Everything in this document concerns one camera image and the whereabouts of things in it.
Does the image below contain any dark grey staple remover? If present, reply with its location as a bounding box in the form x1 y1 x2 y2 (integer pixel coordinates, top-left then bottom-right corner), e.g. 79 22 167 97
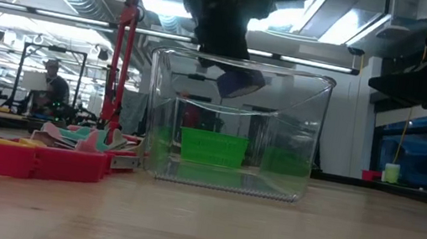
29 129 81 152

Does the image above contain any white board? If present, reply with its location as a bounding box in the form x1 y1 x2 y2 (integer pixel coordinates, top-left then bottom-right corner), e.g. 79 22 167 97
19 68 52 95

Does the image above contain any clear plastic bin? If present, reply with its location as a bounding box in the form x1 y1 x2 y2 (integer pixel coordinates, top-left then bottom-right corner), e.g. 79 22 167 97
133 44 339 208

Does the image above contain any small red box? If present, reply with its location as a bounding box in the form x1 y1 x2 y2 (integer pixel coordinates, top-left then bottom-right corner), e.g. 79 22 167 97
360 168 384 184

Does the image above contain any person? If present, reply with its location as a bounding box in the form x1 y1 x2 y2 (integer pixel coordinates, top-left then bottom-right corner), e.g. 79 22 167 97
32 56 76 121

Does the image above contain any dark blue tape roll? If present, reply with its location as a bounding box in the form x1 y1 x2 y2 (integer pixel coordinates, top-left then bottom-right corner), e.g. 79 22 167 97
213 65 268 105

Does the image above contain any pale green cup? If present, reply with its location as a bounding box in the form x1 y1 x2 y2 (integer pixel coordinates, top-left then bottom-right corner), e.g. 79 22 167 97
381 161 402 185

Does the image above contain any red desk lamp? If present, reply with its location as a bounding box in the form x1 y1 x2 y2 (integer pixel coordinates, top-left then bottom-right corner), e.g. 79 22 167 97
66 0 164 146

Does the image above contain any white staple remover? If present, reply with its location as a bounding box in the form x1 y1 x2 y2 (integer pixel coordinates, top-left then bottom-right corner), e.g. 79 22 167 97
123 134 147 157

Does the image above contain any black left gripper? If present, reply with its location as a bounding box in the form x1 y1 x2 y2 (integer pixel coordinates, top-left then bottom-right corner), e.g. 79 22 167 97
166 0 278 86

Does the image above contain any green staple remover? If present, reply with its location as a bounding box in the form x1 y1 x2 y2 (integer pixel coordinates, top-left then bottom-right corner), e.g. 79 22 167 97
55 122 113 154

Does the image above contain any light grey staple remover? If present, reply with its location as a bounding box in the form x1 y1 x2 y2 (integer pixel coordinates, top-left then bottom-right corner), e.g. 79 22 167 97
105 127 131 153

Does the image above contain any small yellow stapler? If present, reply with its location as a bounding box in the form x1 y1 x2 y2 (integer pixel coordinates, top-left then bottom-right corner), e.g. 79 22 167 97
0 133 42 151

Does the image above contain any green plastic basket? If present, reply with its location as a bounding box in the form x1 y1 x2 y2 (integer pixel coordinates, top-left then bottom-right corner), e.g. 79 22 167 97
175 126 251 172

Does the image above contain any yellow hanging cord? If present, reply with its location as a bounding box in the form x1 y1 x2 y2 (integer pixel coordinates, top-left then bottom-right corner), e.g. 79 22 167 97
391 0 427 168

